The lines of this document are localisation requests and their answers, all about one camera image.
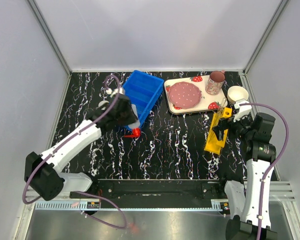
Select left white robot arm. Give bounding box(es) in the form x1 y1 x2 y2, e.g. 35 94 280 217
24 93 140 201

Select glass test tube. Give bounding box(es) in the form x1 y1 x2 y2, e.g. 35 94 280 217
217 97 228 115

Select small white dish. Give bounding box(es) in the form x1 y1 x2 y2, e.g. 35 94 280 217
98 100 109 108

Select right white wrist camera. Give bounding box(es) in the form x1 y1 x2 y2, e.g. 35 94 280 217
233 99 252 123

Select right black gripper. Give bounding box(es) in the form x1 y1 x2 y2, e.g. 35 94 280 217
212 111 255 142

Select pink polka dot plate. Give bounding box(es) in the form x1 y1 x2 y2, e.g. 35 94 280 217
167 81 202 109

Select pink ghost print mug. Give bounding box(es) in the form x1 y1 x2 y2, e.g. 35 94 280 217
205 70 226 95

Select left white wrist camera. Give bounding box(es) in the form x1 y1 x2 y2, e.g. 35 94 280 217
105 87 125 98

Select blue compartment bin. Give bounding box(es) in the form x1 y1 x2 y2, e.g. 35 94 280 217
123 70 164 127

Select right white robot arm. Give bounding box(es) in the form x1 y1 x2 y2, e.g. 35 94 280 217
212 112 278 240

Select white ceramic bowl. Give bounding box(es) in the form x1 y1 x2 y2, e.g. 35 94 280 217
227 85 249 104

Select yellow test tube rack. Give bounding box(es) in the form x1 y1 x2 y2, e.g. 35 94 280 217
204 107 232 155

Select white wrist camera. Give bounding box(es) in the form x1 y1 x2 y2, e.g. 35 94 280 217
105 87 125 98
233 99 252 123

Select strawberry print tray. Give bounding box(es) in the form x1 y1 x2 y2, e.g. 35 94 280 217
164 75 228 115

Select white wash bottle red cap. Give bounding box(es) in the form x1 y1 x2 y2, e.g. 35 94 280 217
124 104 141 138

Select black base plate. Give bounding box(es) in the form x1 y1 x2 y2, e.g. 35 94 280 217
69 178 248 210

